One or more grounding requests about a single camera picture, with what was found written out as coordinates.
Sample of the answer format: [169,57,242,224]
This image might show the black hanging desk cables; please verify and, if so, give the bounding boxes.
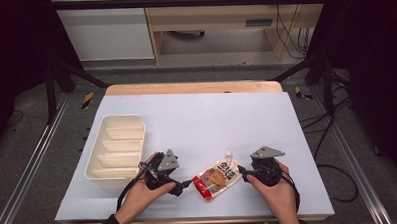
[274,2,313,61]

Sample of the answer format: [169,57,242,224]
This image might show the left hand-held gripper cable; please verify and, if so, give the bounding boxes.
[114,162,150,213]

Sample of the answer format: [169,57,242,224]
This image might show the red and white sauce pouch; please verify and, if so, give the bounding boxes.
[191,151,245,202]

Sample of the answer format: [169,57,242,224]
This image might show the black floor cable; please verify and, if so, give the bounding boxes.
[299,95,360,205]

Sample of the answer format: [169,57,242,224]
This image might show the white table mat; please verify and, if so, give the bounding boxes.
[50,87,335,224]

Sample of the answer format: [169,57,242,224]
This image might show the black curtain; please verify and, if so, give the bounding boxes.
[0,0,86,157]
[303,0,397,192]

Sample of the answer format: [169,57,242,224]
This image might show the yellow and black tape piece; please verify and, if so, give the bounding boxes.
[80,92,96,111]
[294,85,314,102]

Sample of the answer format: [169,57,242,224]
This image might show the white cabinet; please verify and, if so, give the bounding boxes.
[50,0,156,64]

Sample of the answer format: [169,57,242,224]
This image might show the black horizontal frame bar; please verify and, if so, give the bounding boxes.
[49,0,329,13]

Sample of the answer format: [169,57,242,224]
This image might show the person's right hand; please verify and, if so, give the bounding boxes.
[245,158,301,222]

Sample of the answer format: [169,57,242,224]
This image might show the person's left hand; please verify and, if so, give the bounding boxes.
[113,177,178,224]

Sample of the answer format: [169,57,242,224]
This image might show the right hand-held gripper cable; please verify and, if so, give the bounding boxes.
[280,167,302,214]

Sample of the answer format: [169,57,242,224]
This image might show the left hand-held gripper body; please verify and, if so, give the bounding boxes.
[137,148,181,192]

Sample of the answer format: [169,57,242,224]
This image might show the aluminium floor rail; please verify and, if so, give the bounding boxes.
[0,91,75,224]
[309,82,396,224]

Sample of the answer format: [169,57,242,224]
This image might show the white divided plastic box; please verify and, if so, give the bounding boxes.
[82,113,149,191]

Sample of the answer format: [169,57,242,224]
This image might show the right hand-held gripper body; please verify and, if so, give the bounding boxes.
[249,145,287,187]

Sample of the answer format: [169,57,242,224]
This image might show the hand-held gripper cable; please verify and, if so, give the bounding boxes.
[114,162,150,213]
[280,167,302,214]

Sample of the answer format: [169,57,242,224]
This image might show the black metal stand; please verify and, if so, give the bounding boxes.
[44,57,112,125]
[270,52,337,118]

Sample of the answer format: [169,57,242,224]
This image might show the light wooden desk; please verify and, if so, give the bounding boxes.
[142,0,331,66]

